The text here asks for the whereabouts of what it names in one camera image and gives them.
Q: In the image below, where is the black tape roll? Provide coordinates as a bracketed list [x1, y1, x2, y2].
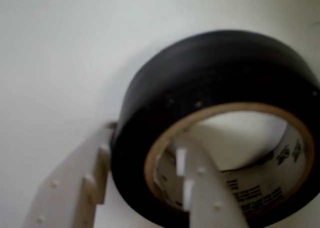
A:
[110, 29, 320, 228]

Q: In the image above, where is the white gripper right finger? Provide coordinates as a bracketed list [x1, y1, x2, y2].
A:
[174, 131, 251, 228]

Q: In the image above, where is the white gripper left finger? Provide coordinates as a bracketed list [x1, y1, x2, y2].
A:
[21, 122, 118, 228]

